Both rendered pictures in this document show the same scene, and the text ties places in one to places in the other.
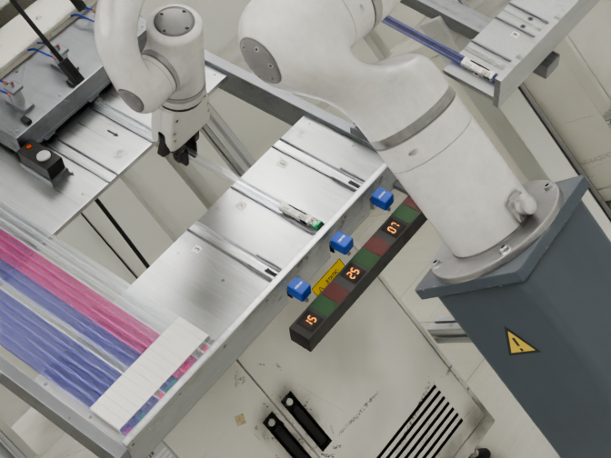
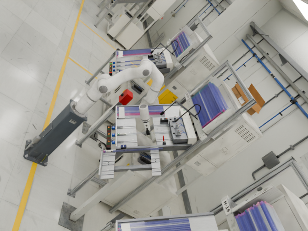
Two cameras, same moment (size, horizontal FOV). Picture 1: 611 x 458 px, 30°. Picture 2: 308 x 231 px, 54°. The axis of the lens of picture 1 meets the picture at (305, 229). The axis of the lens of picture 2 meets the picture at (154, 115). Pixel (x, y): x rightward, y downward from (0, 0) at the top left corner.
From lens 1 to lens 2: 3.25 m
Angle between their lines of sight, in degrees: 82
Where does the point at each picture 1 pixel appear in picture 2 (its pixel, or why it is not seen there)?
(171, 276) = (131, 121)
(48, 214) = (156, 119)
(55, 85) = (173, 124)
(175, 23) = (142, 106)
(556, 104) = not seen: outside the picture
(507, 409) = (100, 212)
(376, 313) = not seen: hidden behind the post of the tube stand
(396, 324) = not seen: hidden behind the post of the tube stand
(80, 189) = (156, 123)
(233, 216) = (131, 130)
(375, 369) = (115, 173)
